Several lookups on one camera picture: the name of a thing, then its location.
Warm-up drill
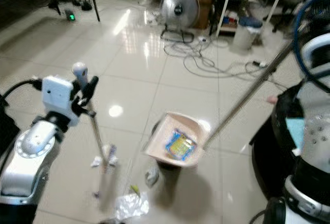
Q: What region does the black office chair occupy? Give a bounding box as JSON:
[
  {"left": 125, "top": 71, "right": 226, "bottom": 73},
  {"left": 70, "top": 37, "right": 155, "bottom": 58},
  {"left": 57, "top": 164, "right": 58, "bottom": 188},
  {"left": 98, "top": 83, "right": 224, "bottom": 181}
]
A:
[{"left": 272, "top": 0, "right": 330, "bottom": 34}]

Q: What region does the round metal floor fan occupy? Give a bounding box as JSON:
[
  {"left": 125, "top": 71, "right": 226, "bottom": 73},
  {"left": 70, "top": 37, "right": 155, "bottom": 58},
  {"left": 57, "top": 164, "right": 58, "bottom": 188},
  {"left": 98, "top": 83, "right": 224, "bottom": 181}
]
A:
[{"left": 160, "top": 0, "right": 201, "bottom": 43}]

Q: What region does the white waste bin blue liner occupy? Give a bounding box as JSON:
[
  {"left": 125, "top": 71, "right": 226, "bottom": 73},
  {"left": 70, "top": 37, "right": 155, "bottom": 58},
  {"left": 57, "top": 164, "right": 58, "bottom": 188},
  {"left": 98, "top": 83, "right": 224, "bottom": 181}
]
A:
[{"left": 233, "top": 16, "right": 264, "bottom": 55}]

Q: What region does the beige dustpan with metal handle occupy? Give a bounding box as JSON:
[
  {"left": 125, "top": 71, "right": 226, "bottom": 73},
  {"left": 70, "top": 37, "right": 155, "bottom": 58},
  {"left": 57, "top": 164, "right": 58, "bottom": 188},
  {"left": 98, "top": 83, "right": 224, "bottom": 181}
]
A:
[{"left": 144, "top": 37, "right": 299, "bottom": 169}]

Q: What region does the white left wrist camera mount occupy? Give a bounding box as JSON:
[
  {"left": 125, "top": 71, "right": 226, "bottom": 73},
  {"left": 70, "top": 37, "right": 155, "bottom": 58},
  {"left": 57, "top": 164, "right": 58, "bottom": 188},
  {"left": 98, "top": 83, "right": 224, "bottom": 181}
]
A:
[{"left": 41, "top": 75, "right": 74, "bottom": 120}]

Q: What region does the black power strip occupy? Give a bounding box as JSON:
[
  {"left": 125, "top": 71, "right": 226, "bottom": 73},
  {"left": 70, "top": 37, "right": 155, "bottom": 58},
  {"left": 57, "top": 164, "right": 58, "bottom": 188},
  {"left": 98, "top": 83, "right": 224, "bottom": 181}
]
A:
[{"left": 252, "top": 60, "right": 270, "bottom": 69}]

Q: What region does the light blue sheet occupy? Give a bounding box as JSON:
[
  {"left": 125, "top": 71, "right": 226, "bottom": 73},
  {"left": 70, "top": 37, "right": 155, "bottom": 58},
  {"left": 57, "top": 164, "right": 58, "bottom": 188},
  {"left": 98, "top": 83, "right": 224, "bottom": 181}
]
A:
[{"left": 286, "top": 118, "right": 306, "bottom": 156}]

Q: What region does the crumpled white paper scrap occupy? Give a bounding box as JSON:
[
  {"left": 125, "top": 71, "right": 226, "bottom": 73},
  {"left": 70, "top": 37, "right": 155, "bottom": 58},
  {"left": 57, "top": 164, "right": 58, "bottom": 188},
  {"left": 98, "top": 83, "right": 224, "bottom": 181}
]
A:
[{"left": 90, "top": 156, "right": 105, "bottom": 168}]

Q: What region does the black bag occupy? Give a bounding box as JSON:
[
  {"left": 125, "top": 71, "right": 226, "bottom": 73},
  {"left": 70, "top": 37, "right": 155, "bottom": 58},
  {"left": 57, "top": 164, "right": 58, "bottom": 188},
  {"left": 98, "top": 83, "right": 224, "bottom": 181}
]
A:
[{"left": 0, "top": 109, "right": 22, "bottom": 150}]

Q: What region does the black trash bin with bag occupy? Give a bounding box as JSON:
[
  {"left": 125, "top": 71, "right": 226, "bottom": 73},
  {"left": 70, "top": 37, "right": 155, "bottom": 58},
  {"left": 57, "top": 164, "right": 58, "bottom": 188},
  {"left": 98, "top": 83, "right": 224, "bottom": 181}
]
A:
[{"left": 251, "top": 82, "right": 307, "bottom": 200}]

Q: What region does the black router with antennas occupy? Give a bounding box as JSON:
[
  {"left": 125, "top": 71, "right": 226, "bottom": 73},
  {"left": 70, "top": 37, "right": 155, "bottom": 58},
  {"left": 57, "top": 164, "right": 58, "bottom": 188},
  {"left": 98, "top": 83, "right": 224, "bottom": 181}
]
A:
[{"left": 57, "top": 0, "right": 94, "bottom": 12}]

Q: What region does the clear crumpled plastic wrapper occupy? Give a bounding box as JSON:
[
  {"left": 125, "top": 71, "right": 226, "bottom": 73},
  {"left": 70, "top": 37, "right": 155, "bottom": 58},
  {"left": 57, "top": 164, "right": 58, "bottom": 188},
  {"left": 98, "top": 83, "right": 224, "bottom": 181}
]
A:
[{"left": 114, "top": 193, "right": 150, "bottom": 221}]

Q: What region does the small broom with grey handle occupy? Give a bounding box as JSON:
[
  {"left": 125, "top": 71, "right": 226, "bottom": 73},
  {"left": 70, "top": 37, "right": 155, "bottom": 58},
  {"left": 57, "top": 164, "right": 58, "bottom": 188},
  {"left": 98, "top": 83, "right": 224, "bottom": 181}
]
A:
[{"left": 72, "top": 62, "right": 120, "bottom": 200}]

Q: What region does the yellow blue snack wrapper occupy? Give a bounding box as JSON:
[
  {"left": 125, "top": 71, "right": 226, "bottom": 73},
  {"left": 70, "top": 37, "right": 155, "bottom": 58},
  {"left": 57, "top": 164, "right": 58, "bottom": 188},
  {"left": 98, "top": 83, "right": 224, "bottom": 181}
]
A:
[{"left": 164, "top": 129, "right": 197, "bottom": 162}]

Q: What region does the small device with green light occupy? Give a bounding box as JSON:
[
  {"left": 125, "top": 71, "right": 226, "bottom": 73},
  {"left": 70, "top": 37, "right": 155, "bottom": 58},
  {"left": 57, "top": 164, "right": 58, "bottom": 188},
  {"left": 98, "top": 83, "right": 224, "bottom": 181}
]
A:
[{"left": 64, "top": 9, "right": 77, "bottom": 23}]

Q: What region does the thin floor cable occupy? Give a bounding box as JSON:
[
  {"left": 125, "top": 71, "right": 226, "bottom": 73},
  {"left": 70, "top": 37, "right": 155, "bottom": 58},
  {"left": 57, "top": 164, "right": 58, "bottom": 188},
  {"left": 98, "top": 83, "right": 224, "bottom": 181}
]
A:
[{"left": 162, "top": 34, "right": 289, "bottom": 88}]

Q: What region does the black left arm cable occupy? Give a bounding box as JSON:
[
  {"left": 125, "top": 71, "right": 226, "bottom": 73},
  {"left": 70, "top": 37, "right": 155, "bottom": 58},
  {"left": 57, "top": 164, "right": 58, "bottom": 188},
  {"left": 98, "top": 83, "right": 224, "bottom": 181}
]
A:
[{"left": 0, "top": 78, "right": 43, "bottom": 103}]

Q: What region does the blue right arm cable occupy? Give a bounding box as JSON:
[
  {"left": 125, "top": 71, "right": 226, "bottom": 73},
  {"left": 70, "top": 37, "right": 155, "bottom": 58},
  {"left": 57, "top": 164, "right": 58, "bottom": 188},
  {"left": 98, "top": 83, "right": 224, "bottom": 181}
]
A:
[{"left": 291, "top": 0, "right": 330, "bottom": 76}]

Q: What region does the grey crumpled scrap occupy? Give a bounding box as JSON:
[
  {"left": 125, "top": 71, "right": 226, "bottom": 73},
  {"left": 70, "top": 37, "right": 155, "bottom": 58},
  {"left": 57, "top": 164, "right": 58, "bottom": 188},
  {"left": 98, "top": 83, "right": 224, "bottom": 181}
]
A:
[{"left": 144, "top": 167, "right": 160, "bottom": 189}]

